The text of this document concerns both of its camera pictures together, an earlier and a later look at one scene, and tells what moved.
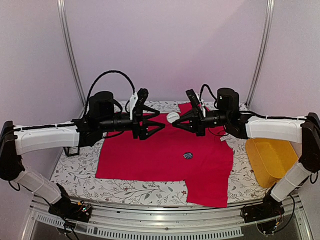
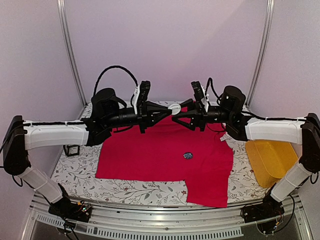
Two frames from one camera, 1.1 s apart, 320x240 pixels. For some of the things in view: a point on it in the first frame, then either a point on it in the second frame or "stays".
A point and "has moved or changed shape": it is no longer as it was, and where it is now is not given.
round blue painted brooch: [188, 155] stays
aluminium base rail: [150, 222] stays
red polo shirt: [205, 162] stays
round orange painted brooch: [172, 116] has moved or changed shape
